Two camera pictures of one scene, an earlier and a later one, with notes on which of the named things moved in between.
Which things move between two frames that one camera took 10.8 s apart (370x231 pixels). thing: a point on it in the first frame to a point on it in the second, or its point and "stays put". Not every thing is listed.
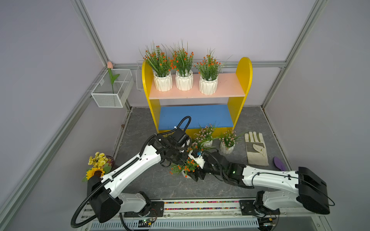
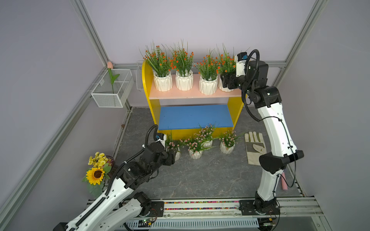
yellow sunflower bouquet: (102, 164) stays put
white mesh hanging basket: (115, 89) stays put
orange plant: (159, 61) stays put
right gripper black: (197, 171) to (228, 79)
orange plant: (208, 70) stays put
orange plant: (181, 61) stays put
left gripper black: (185, 155) to (170, 157)
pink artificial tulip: (110, 66) stays put
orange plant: (187, 167) to (226, 64)
